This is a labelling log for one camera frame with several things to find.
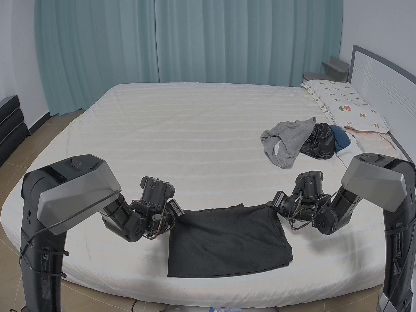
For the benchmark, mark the grey garment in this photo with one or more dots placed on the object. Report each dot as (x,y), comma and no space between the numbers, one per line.
(289,138)

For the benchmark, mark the black chest of drawers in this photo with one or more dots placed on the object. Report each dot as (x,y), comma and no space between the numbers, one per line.
(11,128)

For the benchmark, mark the black T-shirt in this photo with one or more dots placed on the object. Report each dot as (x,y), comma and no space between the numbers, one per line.
(227,242)

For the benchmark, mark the blue-green curtain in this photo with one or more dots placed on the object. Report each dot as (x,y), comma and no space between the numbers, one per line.
(247,31)
(97,44)

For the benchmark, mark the black shiny garment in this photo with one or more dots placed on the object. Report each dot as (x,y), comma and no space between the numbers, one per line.
(318,141)

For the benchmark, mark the grey bedside table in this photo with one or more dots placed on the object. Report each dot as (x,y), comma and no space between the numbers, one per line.
(334,65)

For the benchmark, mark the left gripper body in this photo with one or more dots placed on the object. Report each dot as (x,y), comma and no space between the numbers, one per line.
(167,221)

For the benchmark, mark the white printed pillow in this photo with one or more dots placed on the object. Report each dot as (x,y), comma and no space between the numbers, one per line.
(344,104)

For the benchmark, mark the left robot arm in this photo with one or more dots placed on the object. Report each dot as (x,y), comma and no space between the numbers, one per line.
(74,187)

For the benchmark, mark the white garment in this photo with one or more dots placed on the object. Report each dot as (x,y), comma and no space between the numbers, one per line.
(349,151)

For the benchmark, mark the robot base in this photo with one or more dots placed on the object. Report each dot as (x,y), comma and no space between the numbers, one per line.
(224,310)

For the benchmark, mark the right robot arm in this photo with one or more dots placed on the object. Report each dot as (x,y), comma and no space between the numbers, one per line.
(373,180)

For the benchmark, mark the bed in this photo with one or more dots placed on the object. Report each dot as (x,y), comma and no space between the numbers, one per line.
(182,132)

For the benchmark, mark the dark blue garment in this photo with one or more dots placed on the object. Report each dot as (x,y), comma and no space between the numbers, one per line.
(341,138)

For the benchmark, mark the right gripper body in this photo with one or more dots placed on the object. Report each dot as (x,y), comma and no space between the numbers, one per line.
(289,208)

